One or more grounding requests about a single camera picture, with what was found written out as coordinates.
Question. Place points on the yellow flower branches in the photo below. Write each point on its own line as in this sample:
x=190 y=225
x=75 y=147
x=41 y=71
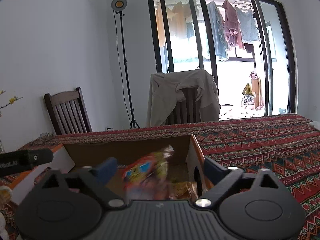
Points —
x=10 y=102

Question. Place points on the chair with beige jacket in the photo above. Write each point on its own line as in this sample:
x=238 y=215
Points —
x=166 y=90

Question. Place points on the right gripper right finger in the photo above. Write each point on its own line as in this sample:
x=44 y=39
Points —
x=223 y=179

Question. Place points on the hanging blue garment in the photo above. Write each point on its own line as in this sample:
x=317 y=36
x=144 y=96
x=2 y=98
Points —
x=216 y=21

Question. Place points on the hanging pink shirt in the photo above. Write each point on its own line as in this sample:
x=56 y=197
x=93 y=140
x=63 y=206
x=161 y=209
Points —
x=232 y=26

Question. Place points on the patterned red tablecloth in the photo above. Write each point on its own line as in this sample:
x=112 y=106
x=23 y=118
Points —
x=285 y=144

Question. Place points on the studio light on stand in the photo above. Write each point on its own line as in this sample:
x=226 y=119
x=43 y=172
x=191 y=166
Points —
x=118 y=7

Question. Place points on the purple tissue pack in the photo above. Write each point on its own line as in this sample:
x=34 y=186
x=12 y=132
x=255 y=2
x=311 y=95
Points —
x=315 y=125

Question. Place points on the black framed sliding door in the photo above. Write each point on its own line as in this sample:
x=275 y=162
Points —
x=244 y=44

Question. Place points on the dark wooden chair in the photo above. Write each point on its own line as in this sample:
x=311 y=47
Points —
x=67 y=112

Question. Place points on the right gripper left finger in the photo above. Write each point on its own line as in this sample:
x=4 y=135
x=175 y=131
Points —
x=91 y=183

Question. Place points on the orange cardboard box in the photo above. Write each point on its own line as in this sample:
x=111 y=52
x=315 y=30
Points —
x=185 y=165

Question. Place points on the red cartoon snack bag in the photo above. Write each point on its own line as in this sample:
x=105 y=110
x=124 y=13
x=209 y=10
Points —
x=146 y=178

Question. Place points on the hanging grey blue shirt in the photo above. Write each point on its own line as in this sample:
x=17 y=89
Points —
x=248 y=26

